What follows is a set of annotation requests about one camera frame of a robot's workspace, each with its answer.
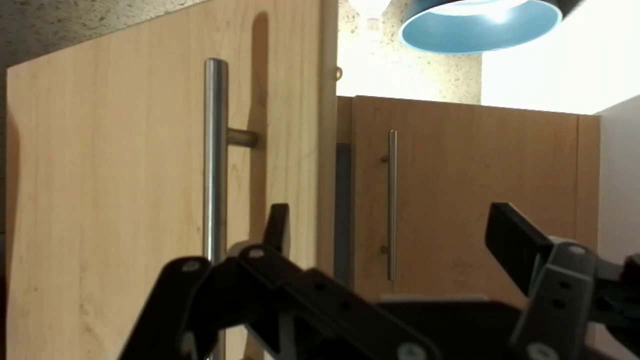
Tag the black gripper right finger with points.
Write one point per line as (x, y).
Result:
(561, 287)

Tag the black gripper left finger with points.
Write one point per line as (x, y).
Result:
(181, 300)

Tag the wooden wall cabinet door white-backed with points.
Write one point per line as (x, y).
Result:
(100, 201)

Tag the large dark blue bowl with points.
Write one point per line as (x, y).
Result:
(433, 33)

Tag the wooden wall cabinet door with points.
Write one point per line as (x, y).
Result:
(481, 201)

